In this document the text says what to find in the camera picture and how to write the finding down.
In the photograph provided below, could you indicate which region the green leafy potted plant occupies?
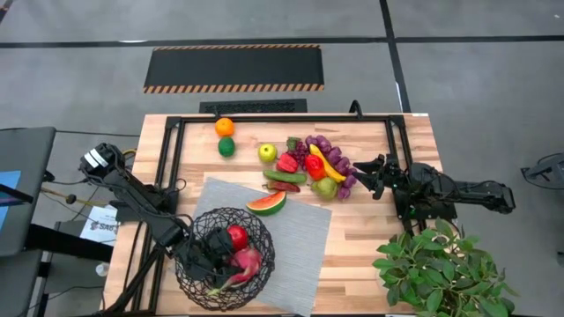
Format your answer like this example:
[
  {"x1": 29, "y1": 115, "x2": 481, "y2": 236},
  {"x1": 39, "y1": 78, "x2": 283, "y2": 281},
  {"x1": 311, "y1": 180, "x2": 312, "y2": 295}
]
[{"x1": 372, "y1": 217, "x2": 519, "y2": 317}]

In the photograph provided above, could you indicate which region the red chili pepper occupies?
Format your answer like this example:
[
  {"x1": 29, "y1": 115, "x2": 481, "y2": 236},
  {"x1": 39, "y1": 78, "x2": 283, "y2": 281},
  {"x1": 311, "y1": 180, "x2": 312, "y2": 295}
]
[{"x1": 263, "y1": 180, "x2": 301, "y2": 194}]

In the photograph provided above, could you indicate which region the red-orange mango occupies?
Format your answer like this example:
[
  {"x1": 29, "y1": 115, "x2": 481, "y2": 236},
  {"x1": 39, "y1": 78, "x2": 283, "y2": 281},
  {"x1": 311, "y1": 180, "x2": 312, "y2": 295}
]
[{"x1": 304, "y1": 153, "x2": 327, "y2": 181}]

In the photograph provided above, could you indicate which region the white printed paper sheet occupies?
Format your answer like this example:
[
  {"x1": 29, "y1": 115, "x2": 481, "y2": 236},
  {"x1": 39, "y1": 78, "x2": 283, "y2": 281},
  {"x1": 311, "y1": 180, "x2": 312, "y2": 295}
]
[{"x1": 78, "y1": 204, "x2": 121, "y2": 247}]

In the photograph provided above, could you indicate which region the green cucumber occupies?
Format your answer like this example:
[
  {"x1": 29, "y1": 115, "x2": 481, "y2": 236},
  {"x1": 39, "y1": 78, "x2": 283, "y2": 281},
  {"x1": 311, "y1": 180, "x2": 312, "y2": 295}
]
[{"x1": 263, "y1": 169, "x2": 308, "y2": 185}]

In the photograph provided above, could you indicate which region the blue sheet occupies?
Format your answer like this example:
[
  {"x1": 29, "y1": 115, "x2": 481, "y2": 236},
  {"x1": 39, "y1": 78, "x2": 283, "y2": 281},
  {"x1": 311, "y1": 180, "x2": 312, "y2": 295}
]
[{"x1": 0, "y1": 170, "x2": 22, "y2": 230}]

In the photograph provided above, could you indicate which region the green lime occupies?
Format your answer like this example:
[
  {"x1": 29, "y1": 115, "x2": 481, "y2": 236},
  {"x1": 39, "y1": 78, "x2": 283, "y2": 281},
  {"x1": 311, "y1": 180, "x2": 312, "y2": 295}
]
[{"x1": 217, "y1": 136, "x2": 236, "y2": 159}]

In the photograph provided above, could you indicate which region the large purple grape bunch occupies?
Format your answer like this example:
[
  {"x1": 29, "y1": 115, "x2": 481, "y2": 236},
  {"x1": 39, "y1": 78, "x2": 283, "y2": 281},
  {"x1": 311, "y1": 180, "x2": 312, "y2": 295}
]
[{"x1": 305, "y1": 134, "x2": 359, "y2": 201}]

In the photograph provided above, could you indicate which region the black floor grille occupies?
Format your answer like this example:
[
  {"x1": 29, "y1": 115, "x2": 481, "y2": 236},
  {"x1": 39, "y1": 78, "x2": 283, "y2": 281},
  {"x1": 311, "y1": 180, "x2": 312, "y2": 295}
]
[{"x1": 198, "y1": 98, "x2": 308, "y2": 114}]

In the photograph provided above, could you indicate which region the red apple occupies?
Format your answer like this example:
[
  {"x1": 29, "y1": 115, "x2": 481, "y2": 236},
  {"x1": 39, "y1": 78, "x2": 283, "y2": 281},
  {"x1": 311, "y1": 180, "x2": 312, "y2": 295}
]
[{"x1": 226, "y1": 225, "x2": 250, "y2": 252}]

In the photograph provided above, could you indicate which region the yellow banana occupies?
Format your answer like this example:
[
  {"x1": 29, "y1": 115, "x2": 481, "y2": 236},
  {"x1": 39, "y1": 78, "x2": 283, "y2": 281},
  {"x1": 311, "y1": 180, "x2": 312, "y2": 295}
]
[{"x1": 308, "y1": 144, "x2": 347, "y2": 184}]

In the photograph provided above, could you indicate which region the grey cart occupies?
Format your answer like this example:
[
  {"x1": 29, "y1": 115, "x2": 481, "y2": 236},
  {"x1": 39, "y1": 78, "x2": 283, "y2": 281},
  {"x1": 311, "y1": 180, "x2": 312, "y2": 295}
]
[{"x1": 0, "y1": 126, "x2": 57, "y2": 259}]

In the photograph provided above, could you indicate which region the pink dragon fruit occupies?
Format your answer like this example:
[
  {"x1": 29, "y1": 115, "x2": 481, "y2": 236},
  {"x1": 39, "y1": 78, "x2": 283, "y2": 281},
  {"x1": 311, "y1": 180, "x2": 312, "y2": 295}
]
[{"x1": 206, "y1": 246, "x2": 263, "y2": 296}]

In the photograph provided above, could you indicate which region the black cart crossbar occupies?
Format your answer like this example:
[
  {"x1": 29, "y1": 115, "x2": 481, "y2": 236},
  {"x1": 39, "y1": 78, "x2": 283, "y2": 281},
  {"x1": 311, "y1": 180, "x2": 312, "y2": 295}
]
[{"x1": 24, "y1": 223, "x2": 115, "y2": 264}]

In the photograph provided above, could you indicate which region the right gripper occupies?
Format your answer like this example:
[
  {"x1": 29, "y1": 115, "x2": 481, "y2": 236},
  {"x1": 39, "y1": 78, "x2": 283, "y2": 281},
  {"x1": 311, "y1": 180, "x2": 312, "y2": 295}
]
[{"x1": 352, "y1": 153, "x2": 414, "y2": 201}]

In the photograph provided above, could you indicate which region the black hazard-striped floor mat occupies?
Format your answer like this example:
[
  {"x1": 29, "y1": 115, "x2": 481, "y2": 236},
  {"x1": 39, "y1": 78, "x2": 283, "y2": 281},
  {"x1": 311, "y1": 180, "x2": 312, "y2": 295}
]
[{"x1": 143, "y1": 43, "x2": 326, "y2": 94}]

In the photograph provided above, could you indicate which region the small red grape bunch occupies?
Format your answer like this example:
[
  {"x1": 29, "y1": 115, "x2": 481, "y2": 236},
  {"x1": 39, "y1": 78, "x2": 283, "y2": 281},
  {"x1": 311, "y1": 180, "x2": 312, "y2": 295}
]
[{"x1": 286, "y1": 136, "x2": 311, "y2": 171}]

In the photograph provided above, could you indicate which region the orange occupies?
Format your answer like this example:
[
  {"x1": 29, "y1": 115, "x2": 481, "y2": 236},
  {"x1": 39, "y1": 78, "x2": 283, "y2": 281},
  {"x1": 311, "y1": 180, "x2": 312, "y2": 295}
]
[{"x1": 214, "y1": 117, "x2": 235, "y2": 137}]

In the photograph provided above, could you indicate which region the red bell pepper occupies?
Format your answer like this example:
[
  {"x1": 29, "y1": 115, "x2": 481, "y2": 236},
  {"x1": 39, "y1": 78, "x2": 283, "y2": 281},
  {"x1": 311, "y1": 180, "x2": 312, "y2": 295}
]
[{"x1": 276, "y1": 152, "x2": 300, "y2": 174}]

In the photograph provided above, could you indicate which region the green pear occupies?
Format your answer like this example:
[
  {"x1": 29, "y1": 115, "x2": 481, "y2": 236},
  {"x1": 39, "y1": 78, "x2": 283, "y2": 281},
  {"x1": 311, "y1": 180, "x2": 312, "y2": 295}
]
[{"x1": 310, "y1": 176, "x2": 339, "y2": 202}]

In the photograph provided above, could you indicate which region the black wire basket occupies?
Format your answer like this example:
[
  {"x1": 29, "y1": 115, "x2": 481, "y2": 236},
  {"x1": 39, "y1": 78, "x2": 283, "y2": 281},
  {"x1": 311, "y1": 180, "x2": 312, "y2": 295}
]
[{"x1": 174, "y1": 207, "x2": 277, "y2": 312}]

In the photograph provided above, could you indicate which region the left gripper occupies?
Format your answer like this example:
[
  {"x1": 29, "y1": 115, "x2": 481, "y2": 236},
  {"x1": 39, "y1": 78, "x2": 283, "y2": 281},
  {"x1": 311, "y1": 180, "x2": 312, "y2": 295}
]
[{"x1": 174, "y1": 226, "x2": 240, "y2": 284}]

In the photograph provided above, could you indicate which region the yellow-green apple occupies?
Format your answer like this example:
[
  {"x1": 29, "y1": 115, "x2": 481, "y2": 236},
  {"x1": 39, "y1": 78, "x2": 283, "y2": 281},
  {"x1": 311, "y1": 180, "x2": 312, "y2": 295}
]
[{"x1": 257, "y1": 143, "x2": 278, "y2": 164}]

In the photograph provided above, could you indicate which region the watermelon slice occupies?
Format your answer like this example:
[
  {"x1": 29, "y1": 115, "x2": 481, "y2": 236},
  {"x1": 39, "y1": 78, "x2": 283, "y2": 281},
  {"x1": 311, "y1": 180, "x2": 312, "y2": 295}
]
[{"x1": 245, "y1": 190, "x2": 287, "y2": 217}]

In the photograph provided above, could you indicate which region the grey woven placemat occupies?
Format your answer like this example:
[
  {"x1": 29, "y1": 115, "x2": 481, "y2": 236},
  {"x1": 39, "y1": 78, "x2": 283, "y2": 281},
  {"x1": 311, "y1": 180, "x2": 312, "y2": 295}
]
[{"x1": 192, "y1": 176, "x2": 333, "y2": 317}]

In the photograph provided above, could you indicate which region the black metal table frame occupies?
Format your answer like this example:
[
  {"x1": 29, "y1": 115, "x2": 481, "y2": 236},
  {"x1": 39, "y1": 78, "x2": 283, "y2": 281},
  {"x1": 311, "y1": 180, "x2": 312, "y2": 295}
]
[{"x1": 103, "y1": 113, "x2": 459, "y2": 316}]

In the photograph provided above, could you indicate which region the stick with black knob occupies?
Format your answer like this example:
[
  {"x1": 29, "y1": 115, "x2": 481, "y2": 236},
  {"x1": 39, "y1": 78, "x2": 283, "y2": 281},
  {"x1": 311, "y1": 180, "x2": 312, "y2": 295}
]
[{"x1": 41, "y1": 187, "x2": 109, "y2": 209}]

